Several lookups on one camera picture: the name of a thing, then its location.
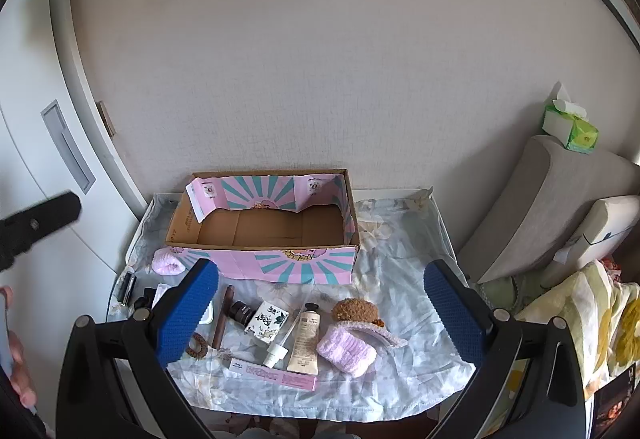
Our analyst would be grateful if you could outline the pink teal printed cardboard box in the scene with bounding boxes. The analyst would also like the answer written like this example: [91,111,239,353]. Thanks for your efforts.
[165,169,362,285]

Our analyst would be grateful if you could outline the brown wall plate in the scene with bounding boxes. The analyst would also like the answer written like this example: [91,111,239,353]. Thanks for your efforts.
[97,100,119,138]

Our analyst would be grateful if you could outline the small black case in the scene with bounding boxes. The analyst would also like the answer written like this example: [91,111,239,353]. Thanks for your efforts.
[132,288,157,317]

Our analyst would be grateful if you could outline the green tissue pack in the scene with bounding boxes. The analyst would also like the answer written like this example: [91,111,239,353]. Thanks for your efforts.
[542,83,601,154]

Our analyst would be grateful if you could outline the white lace headband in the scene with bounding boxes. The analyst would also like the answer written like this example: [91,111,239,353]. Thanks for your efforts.
[345,319,409,351]

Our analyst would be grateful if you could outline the yellow floral blanket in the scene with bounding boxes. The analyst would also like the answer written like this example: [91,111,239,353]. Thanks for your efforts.
[515,259,640,400]

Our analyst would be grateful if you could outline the brown hair scrunchie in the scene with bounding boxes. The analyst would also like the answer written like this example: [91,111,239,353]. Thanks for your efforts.
[184,332,209,361]

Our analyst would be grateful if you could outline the person's left hand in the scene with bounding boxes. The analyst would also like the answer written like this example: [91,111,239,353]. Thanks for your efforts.
[0,286,37,410]

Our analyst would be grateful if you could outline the white pillow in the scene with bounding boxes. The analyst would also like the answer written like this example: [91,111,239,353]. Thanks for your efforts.
[540,195,640,289]

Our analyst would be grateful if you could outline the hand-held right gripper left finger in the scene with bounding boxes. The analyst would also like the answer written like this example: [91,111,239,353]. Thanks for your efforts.
[56,258,221,439]

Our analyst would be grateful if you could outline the floral table cloth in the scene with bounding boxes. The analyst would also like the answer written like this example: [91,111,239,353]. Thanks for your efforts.
[107,191,476,425]

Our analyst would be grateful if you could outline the brown fluffy hair clip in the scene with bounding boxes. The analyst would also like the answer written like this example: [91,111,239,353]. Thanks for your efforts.
[332,298,385,328]

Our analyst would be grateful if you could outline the long pink box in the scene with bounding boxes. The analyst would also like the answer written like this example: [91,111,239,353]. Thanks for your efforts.
[228,356,320,392]

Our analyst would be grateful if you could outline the grey cushion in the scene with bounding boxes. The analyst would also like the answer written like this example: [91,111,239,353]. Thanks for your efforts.
[457,135,640,285]

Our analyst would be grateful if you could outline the white door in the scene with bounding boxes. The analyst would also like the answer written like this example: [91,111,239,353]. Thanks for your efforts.
[0,0,151,370]

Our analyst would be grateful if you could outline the dark round jar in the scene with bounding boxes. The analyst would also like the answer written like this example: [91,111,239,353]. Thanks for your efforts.
[229,300,259,323]

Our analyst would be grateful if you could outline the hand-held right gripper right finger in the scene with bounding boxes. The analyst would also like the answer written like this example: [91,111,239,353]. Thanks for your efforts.
[422,259,588,439]

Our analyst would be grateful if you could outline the black lipstick tube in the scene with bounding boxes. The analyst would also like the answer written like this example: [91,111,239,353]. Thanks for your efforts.
[117,271,137,306]

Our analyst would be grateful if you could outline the white floral print box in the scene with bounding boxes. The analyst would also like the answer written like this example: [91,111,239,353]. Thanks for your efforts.
[250,301,290,346]

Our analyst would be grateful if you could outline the light green cloth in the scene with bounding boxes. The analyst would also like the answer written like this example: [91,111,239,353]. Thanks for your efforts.
[472,274,526,315]

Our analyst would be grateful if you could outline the white spray bottle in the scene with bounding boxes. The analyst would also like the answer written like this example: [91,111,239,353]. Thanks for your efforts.
[262,314,302,368]

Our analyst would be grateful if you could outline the brown cosmetic stick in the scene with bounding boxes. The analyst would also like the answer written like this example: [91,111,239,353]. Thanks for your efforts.
[211,285,237,351]

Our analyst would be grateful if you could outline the cream tube with black cap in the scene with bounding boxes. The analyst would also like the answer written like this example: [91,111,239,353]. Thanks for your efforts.
[286,303,322,374]

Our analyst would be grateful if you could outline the white rectangular case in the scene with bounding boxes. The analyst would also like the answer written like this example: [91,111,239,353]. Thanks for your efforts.
[151,283,217,326]

